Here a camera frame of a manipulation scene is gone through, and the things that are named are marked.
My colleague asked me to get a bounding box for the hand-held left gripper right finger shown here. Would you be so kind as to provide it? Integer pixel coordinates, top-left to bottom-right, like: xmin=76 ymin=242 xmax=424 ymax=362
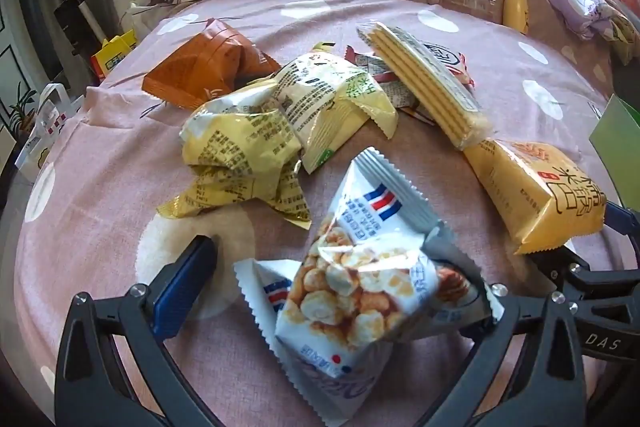
xmin=425 ymin=283 xmax=603 ymax=427

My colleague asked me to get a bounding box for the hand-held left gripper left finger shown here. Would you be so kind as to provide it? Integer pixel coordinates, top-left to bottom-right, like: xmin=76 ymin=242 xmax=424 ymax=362
xmin=54 ymin=234 xmax=219 ymax=427

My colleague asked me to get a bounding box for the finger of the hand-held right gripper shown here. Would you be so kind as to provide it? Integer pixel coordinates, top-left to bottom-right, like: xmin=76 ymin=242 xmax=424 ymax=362
xmin=604 ymin=202 xmax=640 ymax=235
xmin=525 ymin=244 xmax=640 ymax=304

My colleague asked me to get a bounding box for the orange yellow snack packet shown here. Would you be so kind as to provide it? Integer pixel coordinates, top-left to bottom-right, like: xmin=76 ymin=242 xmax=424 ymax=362
xmin=464 ymin=138 xmax=607 ymax=255

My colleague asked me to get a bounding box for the green cardboard box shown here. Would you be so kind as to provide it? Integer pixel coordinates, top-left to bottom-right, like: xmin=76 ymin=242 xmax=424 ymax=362
xmin=589 ymin=94 xmax=640 ymax=208

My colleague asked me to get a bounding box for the blue white popcorn packet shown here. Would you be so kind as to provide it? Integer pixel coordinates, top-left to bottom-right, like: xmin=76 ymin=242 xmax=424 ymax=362
xmin=234 ymin=258 xmax=393 ymax=427
xmin=275 ymin=147 xmax=503 ymax=353

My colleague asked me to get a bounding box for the orange brown snack packet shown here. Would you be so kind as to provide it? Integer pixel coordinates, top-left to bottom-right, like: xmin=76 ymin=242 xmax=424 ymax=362
xmin=142 ymin=18 xmax=282 ymax=110

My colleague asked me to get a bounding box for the pale yellow green snack packet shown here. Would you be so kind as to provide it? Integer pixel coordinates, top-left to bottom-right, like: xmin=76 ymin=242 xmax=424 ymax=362
xmin=272 ymin=42 xmax=399 ymax=174

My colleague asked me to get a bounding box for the clear cracker pack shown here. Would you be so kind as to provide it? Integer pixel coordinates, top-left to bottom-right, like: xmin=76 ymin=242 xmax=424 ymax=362
xmin=356 ymin=22 xmax=491 ymax=151

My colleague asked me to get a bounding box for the small red snack packet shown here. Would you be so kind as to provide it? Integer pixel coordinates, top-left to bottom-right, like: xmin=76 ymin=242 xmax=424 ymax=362
xmin=345 ymin=47 xmax=436 ymax=125

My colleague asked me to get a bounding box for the pink polka dot bedsheet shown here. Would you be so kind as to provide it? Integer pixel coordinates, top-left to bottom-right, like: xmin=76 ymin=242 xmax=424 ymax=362
xmin=0 ymin=0 xmax=640 ymax=427

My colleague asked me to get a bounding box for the white paper bag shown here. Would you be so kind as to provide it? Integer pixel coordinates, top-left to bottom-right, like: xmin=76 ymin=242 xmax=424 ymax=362
xmin=15 ymin=83 xmax=85 ymax=184

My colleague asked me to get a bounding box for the pink orange cloth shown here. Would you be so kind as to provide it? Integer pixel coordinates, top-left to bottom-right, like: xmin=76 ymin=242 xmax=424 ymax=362
xmin=584 ymin=0 xmax=640 ymax=64

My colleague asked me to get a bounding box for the yellow carton box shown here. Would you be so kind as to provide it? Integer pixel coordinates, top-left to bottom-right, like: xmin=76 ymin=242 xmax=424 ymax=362
xmin=91 ymin=30 xmax=139 ymax=80

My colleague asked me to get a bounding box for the clear plastic bottle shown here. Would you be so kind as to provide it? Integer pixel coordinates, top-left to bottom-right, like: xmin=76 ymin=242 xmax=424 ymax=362
xmin=426 ymin=0 xmax=502 ymax=24

